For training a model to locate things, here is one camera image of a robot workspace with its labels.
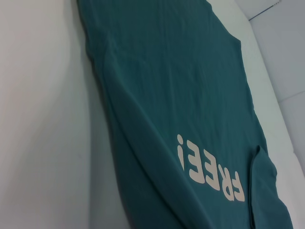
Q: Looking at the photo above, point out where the teal FREE print t-shirt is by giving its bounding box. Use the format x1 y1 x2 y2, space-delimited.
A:
76 0 295 229

